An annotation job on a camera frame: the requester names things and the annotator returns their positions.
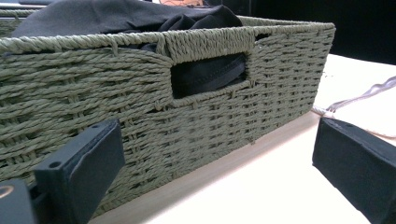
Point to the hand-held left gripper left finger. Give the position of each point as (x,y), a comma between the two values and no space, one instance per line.
(84,168)

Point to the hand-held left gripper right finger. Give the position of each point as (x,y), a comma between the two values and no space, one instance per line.
(358,161)

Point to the white mesh laundry bag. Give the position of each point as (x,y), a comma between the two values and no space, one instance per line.
(367,107)

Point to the green woven basket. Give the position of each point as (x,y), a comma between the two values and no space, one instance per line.
(93,93)

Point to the black cloth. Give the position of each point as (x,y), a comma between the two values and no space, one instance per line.
(93,15)

